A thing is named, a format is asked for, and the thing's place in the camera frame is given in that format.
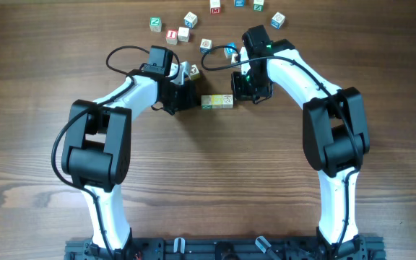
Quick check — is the green z block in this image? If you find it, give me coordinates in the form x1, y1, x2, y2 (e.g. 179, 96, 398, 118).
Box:
253, 0, 264, 12
201, 95, 212, 110

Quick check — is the plain wood picture block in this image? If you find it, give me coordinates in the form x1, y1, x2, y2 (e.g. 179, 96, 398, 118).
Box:
222, 95, 234, 108

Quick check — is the brown circle block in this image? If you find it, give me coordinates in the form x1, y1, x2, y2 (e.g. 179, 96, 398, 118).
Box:
189, 64, 201, 80

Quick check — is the yellow animal block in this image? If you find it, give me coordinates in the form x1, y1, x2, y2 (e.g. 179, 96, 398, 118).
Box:
211, 95, 222, 109

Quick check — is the blue L block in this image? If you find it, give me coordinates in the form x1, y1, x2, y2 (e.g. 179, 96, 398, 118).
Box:
200, 38, 212, 54

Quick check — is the green V block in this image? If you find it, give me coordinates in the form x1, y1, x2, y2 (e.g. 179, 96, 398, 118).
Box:
209, 0, 221, 14

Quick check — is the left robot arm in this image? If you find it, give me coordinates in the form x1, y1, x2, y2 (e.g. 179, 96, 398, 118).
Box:
51, 45, 198, 259

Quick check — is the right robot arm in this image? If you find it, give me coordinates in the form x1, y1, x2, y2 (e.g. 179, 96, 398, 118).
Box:
231, 25, 370, 259

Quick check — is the yellow K block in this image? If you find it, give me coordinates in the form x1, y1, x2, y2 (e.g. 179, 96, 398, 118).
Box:
231, 53, 239, 64

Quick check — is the blue block far right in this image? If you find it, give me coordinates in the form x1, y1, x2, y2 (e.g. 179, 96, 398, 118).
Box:
271, 12, 286, 29

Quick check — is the blue striped H block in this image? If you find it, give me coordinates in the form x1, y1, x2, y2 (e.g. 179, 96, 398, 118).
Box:
224, 43, 238, 59

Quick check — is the red I block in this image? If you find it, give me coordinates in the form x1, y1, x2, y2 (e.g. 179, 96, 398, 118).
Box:
165, 30, 178, 45

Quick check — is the pale pink block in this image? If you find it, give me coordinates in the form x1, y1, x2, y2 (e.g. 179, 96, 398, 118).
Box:
177, 27, 190, 42

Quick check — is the blue white back block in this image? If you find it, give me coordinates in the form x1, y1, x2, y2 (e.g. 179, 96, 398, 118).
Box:
184, 12, 198, 29

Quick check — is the teal green N block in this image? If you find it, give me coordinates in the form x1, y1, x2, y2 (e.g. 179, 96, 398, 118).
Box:
149, 17, 162, 33

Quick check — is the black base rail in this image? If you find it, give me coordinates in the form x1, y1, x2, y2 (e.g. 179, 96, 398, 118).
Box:
64, 236, 388, 260

